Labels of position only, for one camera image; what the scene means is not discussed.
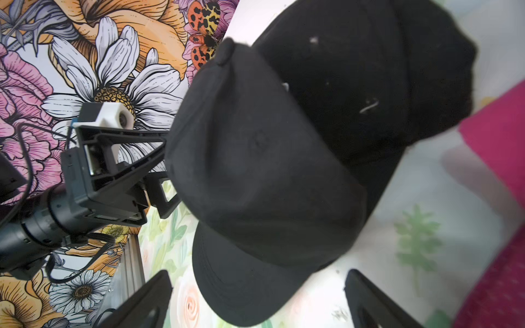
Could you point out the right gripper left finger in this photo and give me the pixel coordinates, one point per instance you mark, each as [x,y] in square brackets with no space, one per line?
[145,308]

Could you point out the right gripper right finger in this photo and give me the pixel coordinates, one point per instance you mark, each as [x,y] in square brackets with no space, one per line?
[371,307]

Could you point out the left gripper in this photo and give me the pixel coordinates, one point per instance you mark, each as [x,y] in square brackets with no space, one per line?
[103,171]

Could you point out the pink cap back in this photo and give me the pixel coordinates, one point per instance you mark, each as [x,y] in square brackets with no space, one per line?
[495,136]

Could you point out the black cap with white logo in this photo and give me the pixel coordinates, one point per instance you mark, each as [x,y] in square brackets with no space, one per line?
[374,77]

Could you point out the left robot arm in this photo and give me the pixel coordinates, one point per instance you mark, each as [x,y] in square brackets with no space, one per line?
[35,227]

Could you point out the floral table mat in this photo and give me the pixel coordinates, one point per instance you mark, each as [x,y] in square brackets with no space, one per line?
[426,245]

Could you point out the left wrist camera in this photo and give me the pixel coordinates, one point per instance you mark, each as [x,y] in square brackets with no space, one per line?
[104,114]

